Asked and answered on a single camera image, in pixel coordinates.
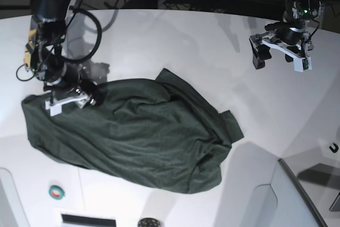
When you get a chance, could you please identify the dark green t-shirt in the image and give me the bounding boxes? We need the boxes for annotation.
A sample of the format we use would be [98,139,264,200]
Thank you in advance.
[21,69,243,194]

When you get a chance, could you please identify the black U-shaped hook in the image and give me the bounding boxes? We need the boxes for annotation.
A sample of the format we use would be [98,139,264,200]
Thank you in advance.
[329,143,339,153]

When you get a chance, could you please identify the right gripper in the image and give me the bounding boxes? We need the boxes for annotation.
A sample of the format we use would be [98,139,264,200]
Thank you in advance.
[43,62,105,106]

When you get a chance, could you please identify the green tape roll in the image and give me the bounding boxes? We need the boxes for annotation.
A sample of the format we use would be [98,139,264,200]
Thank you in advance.
[48,185,65,200]

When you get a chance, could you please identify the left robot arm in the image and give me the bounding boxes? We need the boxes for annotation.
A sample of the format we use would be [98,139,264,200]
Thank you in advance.
[249,0,321,72]

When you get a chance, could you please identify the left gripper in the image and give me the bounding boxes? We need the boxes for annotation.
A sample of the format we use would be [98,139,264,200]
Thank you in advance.
[249,22,307,70]

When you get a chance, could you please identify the grey metal tray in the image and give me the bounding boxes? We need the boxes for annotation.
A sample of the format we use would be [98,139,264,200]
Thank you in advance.
[279,157,339,226]

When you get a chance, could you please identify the black perforated round object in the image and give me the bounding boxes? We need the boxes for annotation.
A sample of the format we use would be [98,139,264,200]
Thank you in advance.
[138,218,162,227]

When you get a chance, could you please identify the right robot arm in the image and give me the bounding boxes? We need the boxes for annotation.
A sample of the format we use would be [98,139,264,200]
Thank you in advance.
[23,0,103,108]

